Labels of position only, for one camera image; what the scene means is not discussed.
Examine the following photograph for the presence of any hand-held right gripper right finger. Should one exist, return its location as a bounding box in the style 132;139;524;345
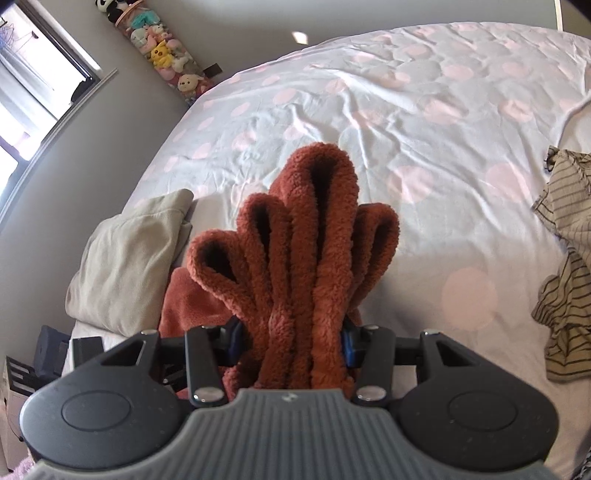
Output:
341;322;478;408

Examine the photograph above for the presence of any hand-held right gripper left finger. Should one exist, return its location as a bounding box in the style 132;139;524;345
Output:
99;319;244;408

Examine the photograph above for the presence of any rust fleece garment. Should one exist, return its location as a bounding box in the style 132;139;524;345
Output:
158;142;401;402

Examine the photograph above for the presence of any dark blue box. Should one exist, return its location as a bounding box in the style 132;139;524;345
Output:
36;324;72;376

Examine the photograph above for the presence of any white box with black stripes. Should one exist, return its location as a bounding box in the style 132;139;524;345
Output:
2;354;41;407

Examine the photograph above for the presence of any beige folded fleece blanket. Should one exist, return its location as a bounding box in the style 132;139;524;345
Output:
65;188;195;335

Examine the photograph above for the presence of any purple fluffy clothing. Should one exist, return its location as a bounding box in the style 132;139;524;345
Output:
0;459;35;480

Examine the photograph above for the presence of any beige striped garment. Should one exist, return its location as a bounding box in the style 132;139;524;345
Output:
530;145;591;383

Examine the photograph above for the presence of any pink polka dot bed sheet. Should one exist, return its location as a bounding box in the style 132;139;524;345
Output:
69;21;591;478

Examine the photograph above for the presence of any window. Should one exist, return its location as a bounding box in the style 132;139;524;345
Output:
0;0;118;185

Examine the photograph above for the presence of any column of plush toys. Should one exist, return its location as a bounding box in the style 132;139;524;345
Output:
95;0;215;108

